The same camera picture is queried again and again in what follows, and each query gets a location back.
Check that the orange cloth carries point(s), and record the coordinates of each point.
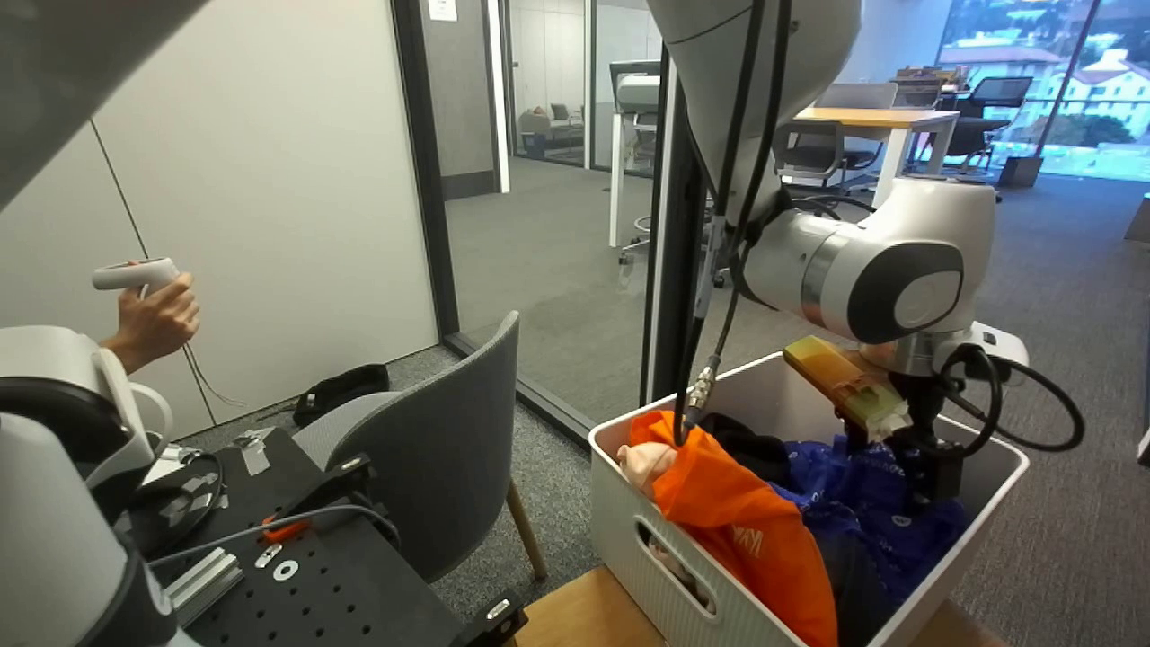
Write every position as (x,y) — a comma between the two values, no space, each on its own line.
(739,518)

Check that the blue patterned cloth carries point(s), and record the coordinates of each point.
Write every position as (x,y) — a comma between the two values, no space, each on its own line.
(872,528)

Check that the white plastic storage box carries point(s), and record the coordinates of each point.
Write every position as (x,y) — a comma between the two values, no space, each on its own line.
(694,602)

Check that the orange handled tool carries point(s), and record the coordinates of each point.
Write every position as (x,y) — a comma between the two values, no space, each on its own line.
(286,533)

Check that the wooden top high table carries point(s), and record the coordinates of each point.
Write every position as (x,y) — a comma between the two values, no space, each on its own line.
(900,128)

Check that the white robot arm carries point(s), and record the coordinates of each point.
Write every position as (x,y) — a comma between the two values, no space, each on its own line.
(900,283)

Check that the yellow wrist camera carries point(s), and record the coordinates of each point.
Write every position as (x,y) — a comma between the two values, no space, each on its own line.
(857,394)

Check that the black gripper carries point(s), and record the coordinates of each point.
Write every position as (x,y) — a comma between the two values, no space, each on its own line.
(926,459)

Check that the white handheld controller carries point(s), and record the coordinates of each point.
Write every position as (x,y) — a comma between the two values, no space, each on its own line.
(137,276)

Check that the black perforated robot table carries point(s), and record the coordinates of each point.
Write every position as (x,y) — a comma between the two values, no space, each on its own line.
(342,584)

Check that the person's hand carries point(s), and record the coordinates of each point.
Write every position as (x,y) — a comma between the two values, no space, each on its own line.
(157,322)

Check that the cardboard box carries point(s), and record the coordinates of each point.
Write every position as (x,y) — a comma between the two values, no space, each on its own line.
(598,613)

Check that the grey chair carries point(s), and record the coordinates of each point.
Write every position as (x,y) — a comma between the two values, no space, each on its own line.
(441,456)

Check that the black cloth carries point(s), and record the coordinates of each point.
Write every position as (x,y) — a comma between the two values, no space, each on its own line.
(760,456)

